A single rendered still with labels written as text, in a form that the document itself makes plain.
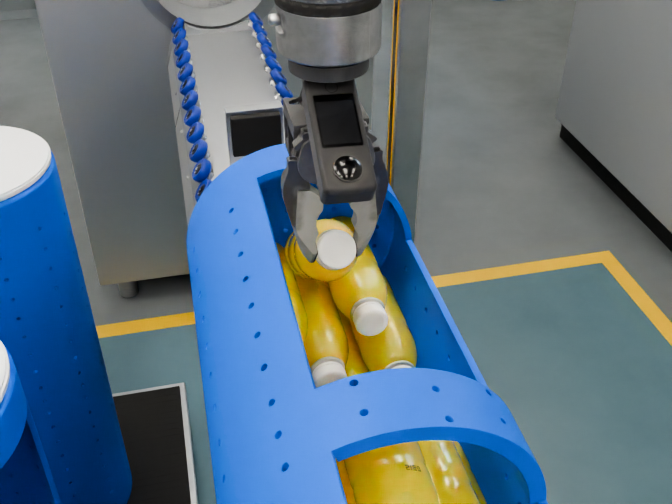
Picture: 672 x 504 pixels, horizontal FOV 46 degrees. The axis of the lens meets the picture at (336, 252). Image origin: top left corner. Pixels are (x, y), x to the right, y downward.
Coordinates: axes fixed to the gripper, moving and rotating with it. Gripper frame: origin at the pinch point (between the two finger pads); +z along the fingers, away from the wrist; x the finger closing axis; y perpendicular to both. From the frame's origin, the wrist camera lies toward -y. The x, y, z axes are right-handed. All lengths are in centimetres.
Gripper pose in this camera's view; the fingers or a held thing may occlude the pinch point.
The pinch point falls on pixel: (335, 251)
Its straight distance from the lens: 78.4
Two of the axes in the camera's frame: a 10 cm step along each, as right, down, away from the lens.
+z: 0.1, 8.1, 5.9
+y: -2.2, -5.7, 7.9
